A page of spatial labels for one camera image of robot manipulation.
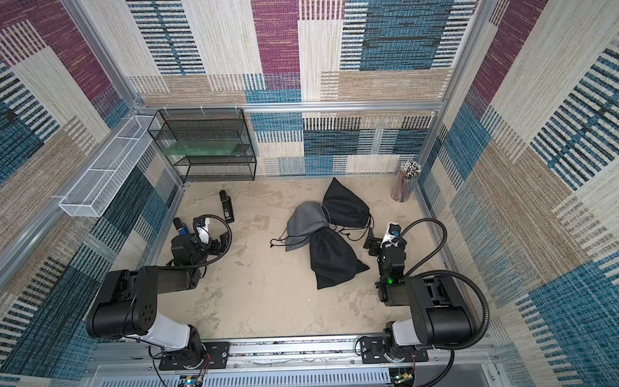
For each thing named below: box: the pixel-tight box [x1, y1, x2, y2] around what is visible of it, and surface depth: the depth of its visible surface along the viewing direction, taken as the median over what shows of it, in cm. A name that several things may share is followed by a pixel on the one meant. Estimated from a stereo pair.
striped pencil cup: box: [390, 159, 422, 203], surface depth 101 cm
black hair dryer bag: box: [322, 176, 371, 228], surface depth 104 cm
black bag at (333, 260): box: [309, 226, 370, 290], surface depth 89 cm
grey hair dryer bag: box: [270, 201, 331, 252], surface depth 99 cm
